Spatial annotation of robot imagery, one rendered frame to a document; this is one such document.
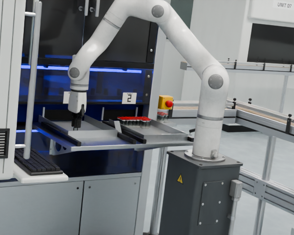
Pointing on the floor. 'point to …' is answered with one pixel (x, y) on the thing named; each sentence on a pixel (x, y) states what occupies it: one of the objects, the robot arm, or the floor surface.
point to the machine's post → (148, 112)
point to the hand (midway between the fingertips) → (76, 122)
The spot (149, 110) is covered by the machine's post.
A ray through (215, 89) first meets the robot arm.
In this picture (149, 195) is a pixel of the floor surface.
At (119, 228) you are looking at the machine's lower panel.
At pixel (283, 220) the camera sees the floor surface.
